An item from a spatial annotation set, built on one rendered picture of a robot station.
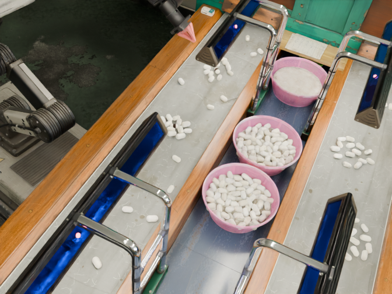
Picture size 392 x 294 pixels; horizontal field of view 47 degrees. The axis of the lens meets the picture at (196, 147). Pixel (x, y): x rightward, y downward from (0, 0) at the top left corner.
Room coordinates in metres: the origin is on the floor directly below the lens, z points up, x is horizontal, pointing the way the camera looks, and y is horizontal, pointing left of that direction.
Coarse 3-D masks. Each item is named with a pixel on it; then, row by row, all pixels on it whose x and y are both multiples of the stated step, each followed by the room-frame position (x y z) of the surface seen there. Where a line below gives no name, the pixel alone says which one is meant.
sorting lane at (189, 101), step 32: (256, 32) 1.91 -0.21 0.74; (192, 64) 1.59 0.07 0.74; (256, 64) 1.66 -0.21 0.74; (160, 96) 1.35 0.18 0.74; (192, 96) 1.38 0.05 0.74; (192, 128) 1.20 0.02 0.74; (160, 160) 1.01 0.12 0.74; (192, 160) 1.04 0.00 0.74; (128, 192) 0.86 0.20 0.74; (128, 224) 0.74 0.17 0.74; (32, 256) 0.58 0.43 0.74; (96, 256) 0.61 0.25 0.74; (128, 256) 0.63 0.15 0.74; (0, 288) 0.47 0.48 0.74; (64, 288) 0.50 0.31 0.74; (96, 288) 0.51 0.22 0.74
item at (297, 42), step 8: (296, 40) 1.84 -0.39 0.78; (304, 40) 1.85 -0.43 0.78; (312, 40) 1.86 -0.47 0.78; (288, 48) 1.76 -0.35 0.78; (296, 48) 1.77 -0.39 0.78; (304, 48) 1.78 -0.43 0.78; (312, 48) 1.79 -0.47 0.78; (320, 48) 1.80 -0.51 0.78; (312, 56) 1.73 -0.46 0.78; (320, 56) 1.74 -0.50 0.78
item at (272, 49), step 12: (252, 0) 1.56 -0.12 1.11; (264, 0) 1.55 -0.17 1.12; (288, 12) 1.53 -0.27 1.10; (252, 24) 1.41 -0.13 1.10; (264, 24) 1.39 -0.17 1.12; (276, 36) 1.53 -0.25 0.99; (276, 48) 1.52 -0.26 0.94; (264, 60) 1.38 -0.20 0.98; (264, 72) 1.38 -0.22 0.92; (264, 84) 1.52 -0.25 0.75; (264, 96) 1.51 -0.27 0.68; (252, 108) 1.37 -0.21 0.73
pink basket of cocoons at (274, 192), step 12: (216, 168) 1.00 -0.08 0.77; (228, 168) 1.02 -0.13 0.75; (240, 168) 1.03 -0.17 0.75; (252, 168) 1.03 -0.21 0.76; (204, 180) 0.94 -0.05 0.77; (264, 180) 0.99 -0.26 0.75; (204, 192) 0.89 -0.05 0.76; (276, 192) 0.93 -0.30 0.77; (276, 204) 0.89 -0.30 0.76; (216, 216) 0.80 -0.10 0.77; (228, 228) 0.80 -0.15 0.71; (240, 228) 0.77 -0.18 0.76; (252, 228) 0.79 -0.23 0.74
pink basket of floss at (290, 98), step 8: (280, 64) 1.68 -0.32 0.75; (288, 64) 1.70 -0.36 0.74; (296, 64) 1.71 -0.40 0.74; (304, 64) 1.70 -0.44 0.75; (312, 64) 1.70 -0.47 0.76; (272, 72) 1.62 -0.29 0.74; (312, 72) 1.68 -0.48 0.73; (320, 72) 1.66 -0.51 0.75; (272, 80) 1.53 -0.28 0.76; (320, 80) 1.63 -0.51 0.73; (272, 88) 1.57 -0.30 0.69; (280, 88) 1.49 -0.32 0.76; (280, 96) 1.51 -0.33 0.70; (288, 96) 1.48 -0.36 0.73; (296, 96) 1.46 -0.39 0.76; (304, 96) 1.46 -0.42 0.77; (312, 96) 1.46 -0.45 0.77; (288, 104) 1.49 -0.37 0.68; (296, 104) 1.48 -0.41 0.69; (304, 104) 1.49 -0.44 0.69
